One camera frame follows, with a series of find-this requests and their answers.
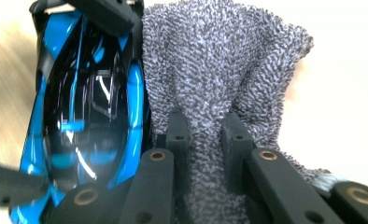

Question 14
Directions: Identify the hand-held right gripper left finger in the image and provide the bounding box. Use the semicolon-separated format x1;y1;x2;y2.
155;108;191;194

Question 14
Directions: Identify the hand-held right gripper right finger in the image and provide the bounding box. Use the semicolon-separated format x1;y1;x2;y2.
220;111;257;194

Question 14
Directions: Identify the grey towel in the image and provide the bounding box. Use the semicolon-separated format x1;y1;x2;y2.
141;0;339;224

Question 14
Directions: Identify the blue toy car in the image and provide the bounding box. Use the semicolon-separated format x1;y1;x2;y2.
8;0;153;224

